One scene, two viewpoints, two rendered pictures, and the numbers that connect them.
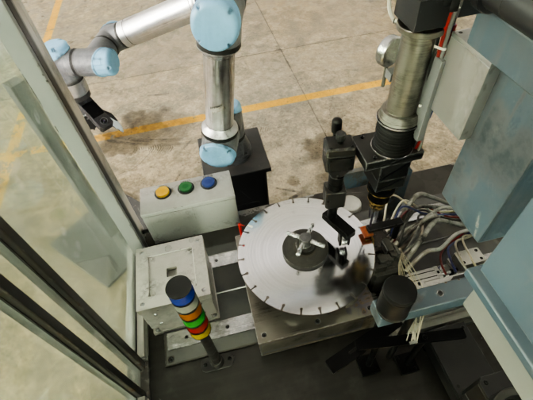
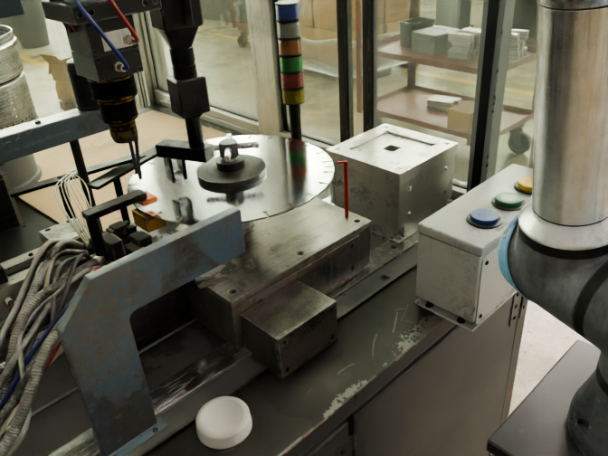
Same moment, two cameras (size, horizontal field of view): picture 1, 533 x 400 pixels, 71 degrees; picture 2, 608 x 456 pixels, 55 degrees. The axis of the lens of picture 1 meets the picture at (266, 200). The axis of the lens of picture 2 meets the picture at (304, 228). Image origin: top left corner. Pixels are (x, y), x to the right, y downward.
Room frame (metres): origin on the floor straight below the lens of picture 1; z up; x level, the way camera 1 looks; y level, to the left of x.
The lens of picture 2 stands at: (1.27, -0.46, 1.34)
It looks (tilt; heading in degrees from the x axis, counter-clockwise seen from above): 30 degrees down; 147
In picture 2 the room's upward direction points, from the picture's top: 4 degrees counter-clockwise
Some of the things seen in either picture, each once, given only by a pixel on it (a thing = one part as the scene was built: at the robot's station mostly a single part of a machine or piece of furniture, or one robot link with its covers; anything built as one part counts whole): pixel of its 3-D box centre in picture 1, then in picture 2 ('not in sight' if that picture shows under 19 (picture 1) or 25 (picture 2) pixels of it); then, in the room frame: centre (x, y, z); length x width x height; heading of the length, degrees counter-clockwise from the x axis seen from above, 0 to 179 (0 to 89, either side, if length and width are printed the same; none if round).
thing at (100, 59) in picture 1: (97, 59); not in sight; (1.02, 0.43, 1.21); 0.11 x 0.11 x 0.08; 81
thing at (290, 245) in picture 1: (304, 246); (231, 166); (0.49, -0.08, 0.96); 0.11 x 0.11 x 0.03
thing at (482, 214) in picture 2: (208, 183); (484, 220); (0.80, 0.17, 0.90); 0.04 x 0.04 x 0.02
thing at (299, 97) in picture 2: (198, 326); (293, 94); (0.31, 0.16, 0.98); 0.05 x 0.04 x 0.03; 9
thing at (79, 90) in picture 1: (73, 86); not in sight; (1.02, 0.54, 1.13); 0.08 x 0.08 x 0.05
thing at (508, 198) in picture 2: (185, 188); (508, 203); (0.78, 0.24, 0.90); 0.04 x 0.04 x 0.02
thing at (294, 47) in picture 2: (188, 306); (289, 45); (0.31, 0.16, 1.08); 0.05 x 0.04 x 0.03; 9
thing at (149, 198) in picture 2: (380, 232); (123, 221); (0.52, -0.27, 0.95); 0.10 x 0.03 x 0.07; 99
